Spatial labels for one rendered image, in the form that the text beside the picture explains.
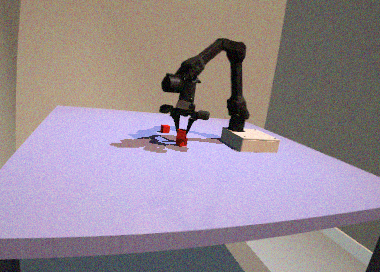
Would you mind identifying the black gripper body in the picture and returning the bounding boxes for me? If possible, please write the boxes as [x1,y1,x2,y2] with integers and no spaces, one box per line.
[159,93,210,120]

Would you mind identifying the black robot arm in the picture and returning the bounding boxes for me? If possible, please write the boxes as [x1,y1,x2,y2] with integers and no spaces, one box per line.
[161,38,249,132]

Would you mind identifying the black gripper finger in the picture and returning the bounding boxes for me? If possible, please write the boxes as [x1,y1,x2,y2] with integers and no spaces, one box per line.
[186,118,198,135]
[169,115,180,133]

